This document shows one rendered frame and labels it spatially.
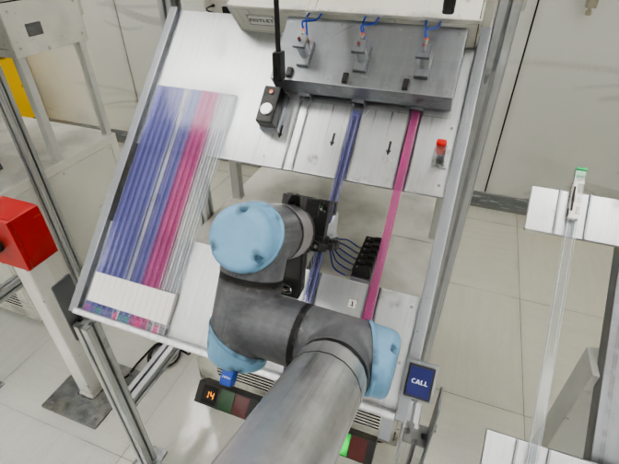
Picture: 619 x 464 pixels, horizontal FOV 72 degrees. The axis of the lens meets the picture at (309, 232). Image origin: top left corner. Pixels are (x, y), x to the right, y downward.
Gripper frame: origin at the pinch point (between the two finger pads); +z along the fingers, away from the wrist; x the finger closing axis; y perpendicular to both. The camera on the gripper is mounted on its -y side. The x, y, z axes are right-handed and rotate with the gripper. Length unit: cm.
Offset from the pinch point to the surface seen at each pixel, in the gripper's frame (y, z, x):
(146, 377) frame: -53, 24, 50
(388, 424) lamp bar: -28.9, -3.1, -18.2
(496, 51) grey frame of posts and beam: 40.0, 13.4, -22.6
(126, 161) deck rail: 6.6, 1.6, 47.0
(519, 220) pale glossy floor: 11, 192, -62
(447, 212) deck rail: 8.7, 1.8, -20.2
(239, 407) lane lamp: -33.0, -6.8, 7.9
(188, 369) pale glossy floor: -68, 62, 58
